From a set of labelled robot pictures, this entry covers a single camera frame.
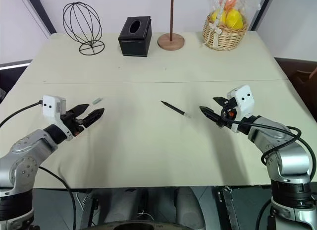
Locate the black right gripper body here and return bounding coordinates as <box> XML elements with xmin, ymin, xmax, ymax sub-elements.
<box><xmin>219</xmin><ymin>98</ymin><xmax>236</xmax><ymax>126</ymax></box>

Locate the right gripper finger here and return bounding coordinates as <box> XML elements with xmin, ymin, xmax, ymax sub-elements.
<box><xmin>212</xmin><ymin>96</ymin><xmax>230</xmax><ymax>106</ymax></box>
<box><xmin>199</xmin><ymin>106</ymin><xmax>224</xmax><ymax>128</ymax></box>

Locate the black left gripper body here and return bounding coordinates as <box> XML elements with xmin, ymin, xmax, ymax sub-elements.
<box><xmin>60</xmin><ymin>110</ymin><xmax>86</xmax><ymax>137</ymax></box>

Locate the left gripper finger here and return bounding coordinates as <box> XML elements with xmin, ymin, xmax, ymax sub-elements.
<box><xmin>71</xmin><ymin>104</ymin><xmax>90</xmax><ymax>117</ymax></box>
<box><xmin>83</xmin><ymin>107</ymin><xmax>106</xmax><ymax>129</ymax></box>

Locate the black pen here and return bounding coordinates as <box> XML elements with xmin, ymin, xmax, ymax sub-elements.
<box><xmin>160</xmin><ymin>100</ymin><xmax>192</xmax><ymax>118</ymax></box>

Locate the wicker basket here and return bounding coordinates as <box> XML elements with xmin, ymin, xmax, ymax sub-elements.
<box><xmin>202</xmin><ymin>15</ymin><xmax>249</xmax><ymax>51</ymax></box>

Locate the cream ribbon bow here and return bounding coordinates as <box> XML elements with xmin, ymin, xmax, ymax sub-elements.
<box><xmin>201</xmin><ymin>15</ymin><xmax>223</xmax><ymax>49</ymax></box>

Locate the wooden stand with pole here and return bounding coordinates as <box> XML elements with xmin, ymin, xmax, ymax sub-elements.
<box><xmin>157</xmin><ymin>0</ymin><xmax>186</xmax><ymax>51</ymax></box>

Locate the dark bench with white strip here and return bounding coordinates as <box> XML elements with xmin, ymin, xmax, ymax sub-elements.
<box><xmin>0</xmin><ymin>59</ymin><xmax>33</xmax><ymax>71</ymax></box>

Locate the black leather tissue box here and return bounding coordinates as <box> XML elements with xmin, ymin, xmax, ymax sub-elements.
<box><xmin>117</xmin><ymin>15</ymin><xmax>153</xmax><ymax>58</ymax></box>

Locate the brown chair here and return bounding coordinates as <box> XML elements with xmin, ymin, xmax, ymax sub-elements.
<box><xmin>288</xmin><ymin>65</ymin><xmax>317</xmax><ymax>92</ymax></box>

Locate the yellow fruit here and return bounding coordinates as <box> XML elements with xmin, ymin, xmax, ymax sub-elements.
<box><xmin>225</xmin><ymin>8</ymin><xmax>244</xmax><ymax>30</ymax></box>
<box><xmin>210</xmin><ymin>8</ymin><xmax>227</xmax><ymax>25</ymax></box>

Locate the grey robot leg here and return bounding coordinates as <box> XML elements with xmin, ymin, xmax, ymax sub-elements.
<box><xmin>174</xmin><ymin>187</ymin><xmax>207</xmax><ymax>228</ymax></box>
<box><xmin>104</xmin><ymin>187</ymin><xmax>150</xmax><ymax>224</ymax></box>

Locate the orange fruit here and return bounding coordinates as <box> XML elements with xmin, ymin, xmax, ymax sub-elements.
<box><xmin>219</xmin><ymin>0</ymin><xmax>242</xmax><ymax>11</ymax></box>

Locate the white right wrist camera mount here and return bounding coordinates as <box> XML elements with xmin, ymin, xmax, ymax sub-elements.
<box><xmin>226</xmin><ymin>85</ymin><xmax>255</xmax><ymax>134</ymax></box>

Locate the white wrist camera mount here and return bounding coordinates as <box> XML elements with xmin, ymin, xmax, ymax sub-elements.
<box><xmin>226</xmin><ymin>85</ymin><xmax>255</xmax><ymax>134</ymax></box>
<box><xmin>41</xmin><ymin>95</ymin><xmax>74</xmax><ymax>141</ymax></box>

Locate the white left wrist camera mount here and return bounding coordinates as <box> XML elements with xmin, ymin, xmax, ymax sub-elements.
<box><xmin>41</xmin><ymin>95</ymin><xmax>74</xmax><ymax>141</ymax></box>

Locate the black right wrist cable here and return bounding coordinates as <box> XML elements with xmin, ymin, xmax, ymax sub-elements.
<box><xmin>222</xmin><ymin>115</ymin><xmax>317</xmax><ymax>171</ymax></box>

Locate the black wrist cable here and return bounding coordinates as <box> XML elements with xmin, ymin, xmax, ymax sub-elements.
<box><xmin>222</xmin><ymin>115</ymin><xmax>317</xmax><ymax>171</ymax></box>
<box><xmin>0</xmin><ymin>100</ymin><xmax>44</xmax><ymax>128</ymax></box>

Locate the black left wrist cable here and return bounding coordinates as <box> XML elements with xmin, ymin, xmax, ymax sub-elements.
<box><xmin>0</xmin><ymin>100</ymin><xmax>44</xmax><ymax>128</ymax></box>

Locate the black wire egg-shaped frame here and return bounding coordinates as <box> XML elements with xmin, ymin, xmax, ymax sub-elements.
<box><xmin>62</xmin><ymin>1</ymin><xmax>106</xmax><ymax>56</ymax></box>

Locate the black left body cable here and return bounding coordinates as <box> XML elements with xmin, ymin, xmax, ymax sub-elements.
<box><xmin>38</xmin><ymin>166</ymin><xmax>76</xmax><ymax>230</ymax></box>

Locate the black body cable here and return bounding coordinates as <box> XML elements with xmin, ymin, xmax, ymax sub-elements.
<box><xmin>38</xmin><ymin>166</ymin><xmax>76</xmax><ymax>230</ymax></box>
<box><xmin>255</xmin><ymin>198</ymin><xmax>272</xmax><ymax>230</ymax></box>

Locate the black strap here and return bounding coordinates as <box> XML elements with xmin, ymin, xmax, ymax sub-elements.
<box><xmin>218</xmin><ymin>186</ymin><xmax>240</xmax><ymax>230</ymax></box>

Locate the black window frame bar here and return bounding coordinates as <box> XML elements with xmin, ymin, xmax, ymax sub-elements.
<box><xmin>23</xmin><ymin>0</ymin><xmax>58</xmax><ymax>35</ymax></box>

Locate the black right body cable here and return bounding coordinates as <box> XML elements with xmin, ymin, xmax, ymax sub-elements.
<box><xmin>255</xmin><ymin>198</ymin><xmax>272</xmax><ymax>230</ymax></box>

